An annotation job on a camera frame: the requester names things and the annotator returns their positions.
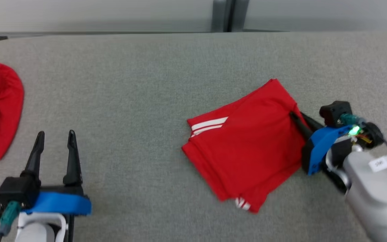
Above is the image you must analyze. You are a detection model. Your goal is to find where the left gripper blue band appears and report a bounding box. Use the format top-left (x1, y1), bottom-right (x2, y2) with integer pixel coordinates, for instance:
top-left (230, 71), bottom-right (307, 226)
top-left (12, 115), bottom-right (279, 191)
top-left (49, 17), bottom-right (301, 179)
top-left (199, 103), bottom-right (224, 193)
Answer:
top-left (20, 130), bottom-right (92, 216)

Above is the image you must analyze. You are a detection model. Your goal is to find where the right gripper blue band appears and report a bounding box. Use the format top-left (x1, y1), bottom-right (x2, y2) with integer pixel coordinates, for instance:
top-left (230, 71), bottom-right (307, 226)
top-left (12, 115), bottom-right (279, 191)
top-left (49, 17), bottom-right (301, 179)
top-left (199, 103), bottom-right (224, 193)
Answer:
top-left (289, 111), bottom-right (360, 176)

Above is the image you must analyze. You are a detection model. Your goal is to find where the red garment with white stripes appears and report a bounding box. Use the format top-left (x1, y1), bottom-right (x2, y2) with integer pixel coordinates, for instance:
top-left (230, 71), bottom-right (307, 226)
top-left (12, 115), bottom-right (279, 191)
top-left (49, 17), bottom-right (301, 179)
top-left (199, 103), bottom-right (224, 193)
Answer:
top-left (182, 78), bottom-right (307, 214)

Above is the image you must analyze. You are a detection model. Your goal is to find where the teal left camera cable plug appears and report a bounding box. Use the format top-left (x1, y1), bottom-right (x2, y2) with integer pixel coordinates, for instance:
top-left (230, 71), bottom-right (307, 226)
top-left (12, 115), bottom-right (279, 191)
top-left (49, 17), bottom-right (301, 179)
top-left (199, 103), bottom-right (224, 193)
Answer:
top-left (0, 201), bottom-right (22, 236)

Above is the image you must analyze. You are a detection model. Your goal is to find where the teal right camera cable plug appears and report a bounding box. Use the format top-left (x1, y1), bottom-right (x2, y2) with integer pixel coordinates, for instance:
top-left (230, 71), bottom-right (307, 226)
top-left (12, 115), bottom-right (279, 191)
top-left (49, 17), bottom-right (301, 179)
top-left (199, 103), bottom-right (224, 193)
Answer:
top-left (340, 114), bottom-right (366, 127)

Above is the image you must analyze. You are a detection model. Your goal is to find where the white paper label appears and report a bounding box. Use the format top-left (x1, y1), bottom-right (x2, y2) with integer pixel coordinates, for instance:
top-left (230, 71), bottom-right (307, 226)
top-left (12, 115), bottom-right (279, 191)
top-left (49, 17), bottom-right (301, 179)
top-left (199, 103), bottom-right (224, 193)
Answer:
top-left (369, 151), bottom-right (387, 170)

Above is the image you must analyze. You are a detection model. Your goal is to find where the teal camera cable plug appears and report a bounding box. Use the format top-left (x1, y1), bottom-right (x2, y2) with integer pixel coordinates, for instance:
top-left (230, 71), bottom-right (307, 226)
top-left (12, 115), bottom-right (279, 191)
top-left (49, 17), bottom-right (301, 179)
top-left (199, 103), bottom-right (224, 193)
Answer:
top-left (0, 201), bottom-right (22, 236)
top-left (340, 114), bottom-right (366, 127)

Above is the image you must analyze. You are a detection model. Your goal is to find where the grey double partition post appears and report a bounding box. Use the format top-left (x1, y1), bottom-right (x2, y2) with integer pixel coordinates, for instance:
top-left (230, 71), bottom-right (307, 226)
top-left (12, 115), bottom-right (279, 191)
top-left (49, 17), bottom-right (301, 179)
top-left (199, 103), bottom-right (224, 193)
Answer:
top-left (212, 0), bottom-right (250, 33)

